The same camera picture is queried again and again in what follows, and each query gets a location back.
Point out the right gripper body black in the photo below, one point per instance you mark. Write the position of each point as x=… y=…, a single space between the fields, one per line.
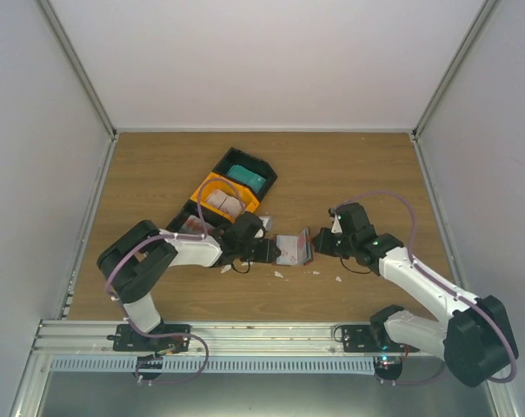
x=330 y=248

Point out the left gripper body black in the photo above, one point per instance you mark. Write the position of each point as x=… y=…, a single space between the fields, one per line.
x=247 y=254

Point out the brown leather card holder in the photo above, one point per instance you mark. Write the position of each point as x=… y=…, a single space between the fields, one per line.
x=295 y=250

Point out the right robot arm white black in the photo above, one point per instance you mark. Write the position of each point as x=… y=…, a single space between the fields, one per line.
x=472 y=335

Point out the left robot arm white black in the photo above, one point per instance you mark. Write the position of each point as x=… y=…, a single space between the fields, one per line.
x=134 y=264

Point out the yellow bin with white cards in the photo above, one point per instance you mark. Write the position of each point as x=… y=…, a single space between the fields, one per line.
x=214 y=181

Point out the red white card stack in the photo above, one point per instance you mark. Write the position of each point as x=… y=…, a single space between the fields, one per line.
x=194 y=226

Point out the black bin with red cards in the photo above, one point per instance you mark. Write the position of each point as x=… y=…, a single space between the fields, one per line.
x=211 y=218

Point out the black bin with teal cards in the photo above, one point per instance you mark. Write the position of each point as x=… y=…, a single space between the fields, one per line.
x=257 y=165

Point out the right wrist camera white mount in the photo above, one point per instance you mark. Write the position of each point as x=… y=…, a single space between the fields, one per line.
x=336 y=227

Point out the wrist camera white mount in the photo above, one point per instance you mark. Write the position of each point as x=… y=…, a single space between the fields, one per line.
x=336 y=227
x=267 y=222

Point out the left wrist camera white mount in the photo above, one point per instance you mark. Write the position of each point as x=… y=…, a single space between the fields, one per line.
x=267 y=222

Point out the grey slotted cable duct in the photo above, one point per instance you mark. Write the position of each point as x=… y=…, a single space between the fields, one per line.
x=219 y=364

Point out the aluminium front rail frame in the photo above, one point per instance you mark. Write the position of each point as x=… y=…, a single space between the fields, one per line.
x=425 y=389

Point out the right aluminium corner post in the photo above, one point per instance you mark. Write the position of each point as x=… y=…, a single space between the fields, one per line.
x=471 y=36

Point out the aluminium corner post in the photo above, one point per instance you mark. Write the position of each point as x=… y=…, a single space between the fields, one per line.
x=471 y=36
x=60 y=34

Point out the left aluminium corner post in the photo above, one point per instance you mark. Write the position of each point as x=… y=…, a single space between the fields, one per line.
x=60 y=34

